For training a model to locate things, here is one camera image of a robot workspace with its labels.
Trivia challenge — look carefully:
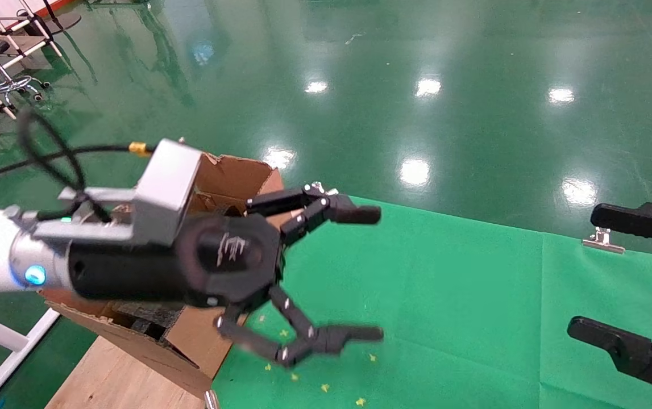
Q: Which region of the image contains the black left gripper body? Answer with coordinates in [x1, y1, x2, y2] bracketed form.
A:
[67, 213, 286, 308]

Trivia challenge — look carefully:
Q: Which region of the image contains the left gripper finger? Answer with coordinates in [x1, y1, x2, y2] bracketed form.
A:
[246, 183, 383, 247]
[215, 284, 385, 368]

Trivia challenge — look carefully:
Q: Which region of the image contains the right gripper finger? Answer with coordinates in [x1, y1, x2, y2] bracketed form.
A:
[567, 316, 652, 407]
[590, 202, 652, 260]

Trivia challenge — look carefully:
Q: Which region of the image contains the large open cardboard carton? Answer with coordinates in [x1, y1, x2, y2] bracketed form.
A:
[38, 152, 298, 398]

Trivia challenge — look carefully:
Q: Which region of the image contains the black foam insert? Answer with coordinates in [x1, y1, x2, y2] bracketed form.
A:
[113, 301, 184, 340]

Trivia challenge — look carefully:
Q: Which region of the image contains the green cloth mat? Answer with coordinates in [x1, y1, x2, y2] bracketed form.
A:
[211, 193, 652, 409]

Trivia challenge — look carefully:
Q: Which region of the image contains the black floor stand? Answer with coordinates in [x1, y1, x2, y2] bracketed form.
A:
[41, 0, 82, 32]

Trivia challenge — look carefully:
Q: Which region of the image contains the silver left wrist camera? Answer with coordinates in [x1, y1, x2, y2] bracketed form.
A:
[33, 138, 202, 248]

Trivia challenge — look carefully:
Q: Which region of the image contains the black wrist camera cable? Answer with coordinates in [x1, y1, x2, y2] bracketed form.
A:
[0, 108, 153, 222]

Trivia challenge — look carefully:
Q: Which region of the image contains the white pipe frame table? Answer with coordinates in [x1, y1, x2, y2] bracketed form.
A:
[0, 0, 65, 139]

